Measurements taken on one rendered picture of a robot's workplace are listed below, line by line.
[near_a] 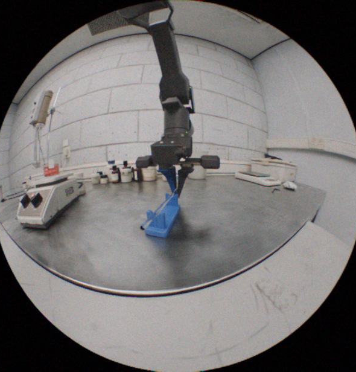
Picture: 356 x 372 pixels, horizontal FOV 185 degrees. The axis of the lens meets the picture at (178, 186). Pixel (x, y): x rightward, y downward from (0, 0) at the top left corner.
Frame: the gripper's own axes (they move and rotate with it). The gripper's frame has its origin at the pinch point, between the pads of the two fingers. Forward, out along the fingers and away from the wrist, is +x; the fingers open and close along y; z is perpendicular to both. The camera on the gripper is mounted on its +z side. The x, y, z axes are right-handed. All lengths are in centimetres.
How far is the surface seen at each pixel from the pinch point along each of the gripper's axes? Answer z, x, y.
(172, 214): 7.7, 3.7, 1.1
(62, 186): 14.2, -1.6, -25.8
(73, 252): 21.5, 4.6, -8.7
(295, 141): -54, -28, 87
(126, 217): 10.1, 4.7, -7.5
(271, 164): -45, -6, 54
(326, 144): -26, -28, 99
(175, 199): 4.4, 2.2, 0.8
